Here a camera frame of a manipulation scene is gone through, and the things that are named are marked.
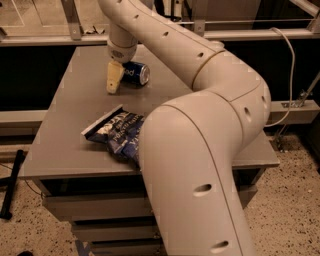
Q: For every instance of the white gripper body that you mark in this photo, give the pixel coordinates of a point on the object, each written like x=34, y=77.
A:
x=121, y=54

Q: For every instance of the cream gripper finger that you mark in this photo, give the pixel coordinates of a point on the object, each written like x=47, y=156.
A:
x=115, y=71

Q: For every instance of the blue pepsi can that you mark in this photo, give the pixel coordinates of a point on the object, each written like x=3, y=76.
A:
x=136, y=73

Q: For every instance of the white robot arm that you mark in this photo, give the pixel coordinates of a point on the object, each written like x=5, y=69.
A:
x=187, y=145

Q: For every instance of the grey metal railing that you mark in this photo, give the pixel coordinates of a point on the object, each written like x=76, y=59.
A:
x=81, y=22

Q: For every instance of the blue chips bag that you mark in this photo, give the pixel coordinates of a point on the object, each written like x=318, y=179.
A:
x=119, y=131

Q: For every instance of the grey drawer cabinet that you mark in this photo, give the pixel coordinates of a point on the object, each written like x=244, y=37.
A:
x=105, y=199

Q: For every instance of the black bar on floor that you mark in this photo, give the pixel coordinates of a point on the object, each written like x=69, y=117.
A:
x=9, y=183

